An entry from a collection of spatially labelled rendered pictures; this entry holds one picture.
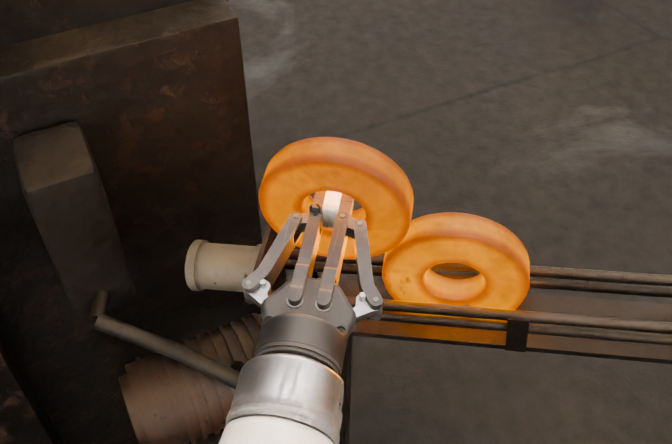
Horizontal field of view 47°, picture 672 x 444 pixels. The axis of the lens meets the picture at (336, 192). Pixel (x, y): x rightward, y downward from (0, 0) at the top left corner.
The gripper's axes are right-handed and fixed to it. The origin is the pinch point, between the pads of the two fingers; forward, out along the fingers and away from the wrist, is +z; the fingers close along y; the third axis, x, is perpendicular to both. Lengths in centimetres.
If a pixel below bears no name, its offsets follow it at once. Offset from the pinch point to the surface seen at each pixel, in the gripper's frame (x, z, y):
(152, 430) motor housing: -31.1, -14.7, -20.6
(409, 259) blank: -7.2, -1.9, 8.0
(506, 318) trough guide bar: -12.2, -4.2, 18.8
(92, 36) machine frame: 4.6, 14.7, -30.2
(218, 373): -25.5, -8.8, -13.1
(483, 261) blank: -5.9, -1.8, 15.5
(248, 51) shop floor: -88, 126, -49
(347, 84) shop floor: -88, 116, -17
